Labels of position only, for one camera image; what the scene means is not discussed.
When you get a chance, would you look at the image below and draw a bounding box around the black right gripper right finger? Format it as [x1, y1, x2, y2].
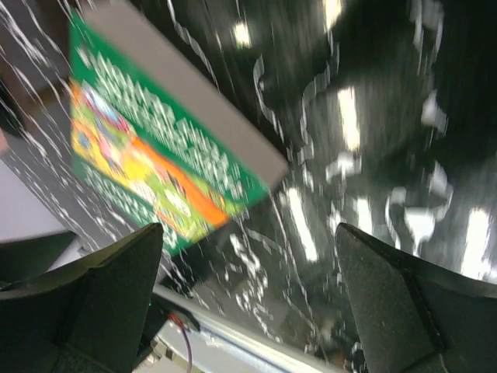
[335, 223, 496, 372]

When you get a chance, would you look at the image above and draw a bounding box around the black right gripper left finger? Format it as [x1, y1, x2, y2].
[1, 223, 163, 372]

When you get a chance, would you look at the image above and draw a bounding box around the green bottom book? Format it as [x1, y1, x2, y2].
[69, 1, 288, 255]

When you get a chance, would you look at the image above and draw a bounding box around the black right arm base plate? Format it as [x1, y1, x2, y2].
[144, 294, 200, 336]

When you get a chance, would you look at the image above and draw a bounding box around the aluminium mounting rail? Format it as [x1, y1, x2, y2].
[153, 284, 344, 372]

